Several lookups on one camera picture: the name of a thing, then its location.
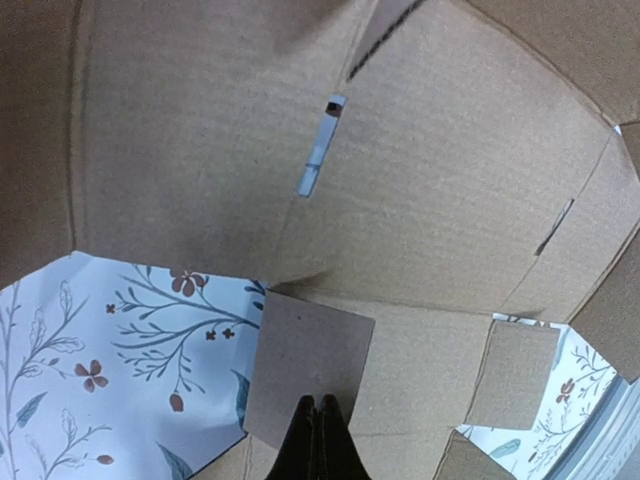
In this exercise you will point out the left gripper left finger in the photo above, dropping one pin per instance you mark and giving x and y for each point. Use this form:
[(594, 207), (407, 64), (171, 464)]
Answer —
[(297, 456)]

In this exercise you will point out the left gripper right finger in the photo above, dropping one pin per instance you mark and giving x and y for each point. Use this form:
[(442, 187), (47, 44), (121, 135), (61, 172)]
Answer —
[(338, 458)]

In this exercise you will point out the brown cardboard box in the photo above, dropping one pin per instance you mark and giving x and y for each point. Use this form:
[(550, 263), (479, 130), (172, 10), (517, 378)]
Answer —
[(428, 190)]

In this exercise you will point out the floral patterned table mat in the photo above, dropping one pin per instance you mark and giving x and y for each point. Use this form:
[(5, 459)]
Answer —
[(112, 370)]

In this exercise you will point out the aluminium front rail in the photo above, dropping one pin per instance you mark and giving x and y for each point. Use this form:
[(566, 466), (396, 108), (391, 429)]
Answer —
[(607, 446)]

